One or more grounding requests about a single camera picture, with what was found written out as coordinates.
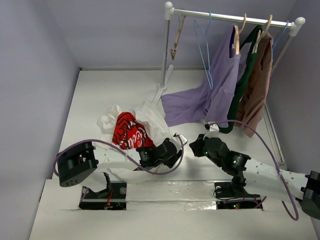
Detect white t shirt red print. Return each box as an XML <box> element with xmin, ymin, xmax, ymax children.
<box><xmin>84</xmin><ymin>99</ymin><xmax>183</xmax><ymax>188</ymax></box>

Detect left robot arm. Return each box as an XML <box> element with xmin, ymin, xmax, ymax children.
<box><xmin>53</xmin><ymin>135</ymin><xmax>185</xmax><ymax>198</ymax></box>

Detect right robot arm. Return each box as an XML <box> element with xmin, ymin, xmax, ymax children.
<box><xmin>189</xmin><ymin>134</ymin><xmax>320</xmax><ymax>219</ymax></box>

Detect purple t shirt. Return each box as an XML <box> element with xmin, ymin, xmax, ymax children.
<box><xmin>161</xmin><ymin>24</ymin><xmax>241</xmax><ymax>127</ymax></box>

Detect brown t shirt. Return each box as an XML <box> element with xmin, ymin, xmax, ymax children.
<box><xmin>236</xmin><ymin>33</ymin><xmax>273</xmax><ymax>138</ymax></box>

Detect dark green t shirt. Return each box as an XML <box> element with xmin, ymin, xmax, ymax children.
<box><xmin>227</xmin><ymin>25</ymin><xmax>263</xmax><ymax>120</ymax></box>

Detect beige wooden clip hanger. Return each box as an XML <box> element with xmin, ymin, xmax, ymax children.
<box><xmin>169</xmin><ymin>15</ymin><xmax>186</xmax><ymax>61</ymax></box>

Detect wooden hanger with purple shirt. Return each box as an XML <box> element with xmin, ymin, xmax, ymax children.
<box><xmin>233</xmin><ymin>13</ymin><xmax>247</xmax><ymax>55</ymax></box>

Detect wooden hanger with green shirt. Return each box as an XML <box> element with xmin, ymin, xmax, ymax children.
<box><xmin>252</xmin><ymin>14</ymin><xmax>273</xmax><ymax>54</ymax></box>

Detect white metal clothes rack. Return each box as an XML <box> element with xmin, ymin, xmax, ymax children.
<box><xmin>153</xmin><ymin>1</ymin><xmax>306</xmax><ymax>105</ymax></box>

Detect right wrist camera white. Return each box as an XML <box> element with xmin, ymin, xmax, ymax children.
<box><xmin>204</xmin><ymin>122</ymin><xmax>220</xmax><ymax>138</ymax></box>

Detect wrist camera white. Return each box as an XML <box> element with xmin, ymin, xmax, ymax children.
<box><xmin>173</xmin><ymin>133</ymin><xmax>188</xmax><ymax>146</ymax></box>
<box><xmin>204</xmin><ymin>122</ymin><xmax>220</xmax><ymax>138</ymax></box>

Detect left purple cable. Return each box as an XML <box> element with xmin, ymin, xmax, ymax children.
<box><xmin>52</xmin><ymin>133</ymin><xmax>185</xmax><ymax>201</ymax></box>

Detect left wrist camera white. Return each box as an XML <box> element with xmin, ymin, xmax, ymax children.
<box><xmin>173</xmin><ymin>133</ymin><xmax>188</xmax><ymax>146</ymax></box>

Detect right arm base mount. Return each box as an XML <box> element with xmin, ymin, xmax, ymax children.
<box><xmin>212</xmin><ymin>176</ymin><xmax>266</xmax><ymax>210</ymax></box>

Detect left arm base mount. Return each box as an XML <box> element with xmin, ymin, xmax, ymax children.
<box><xmin>78</xmin><ymin>172</ymin><xmax>127</xmax><ymax>211</ymax></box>

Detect light blue wire hanger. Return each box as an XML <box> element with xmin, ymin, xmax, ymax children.
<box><xmin>193</xmin><ymin>11</ymin><xmax>214</xmax><ymax>90</ymax></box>

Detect blue wire hanger far right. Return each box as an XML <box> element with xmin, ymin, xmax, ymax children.
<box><xmin>270</xmin><ymin>20</ymin><xmax>290</xmax><ymax>62</ymax></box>

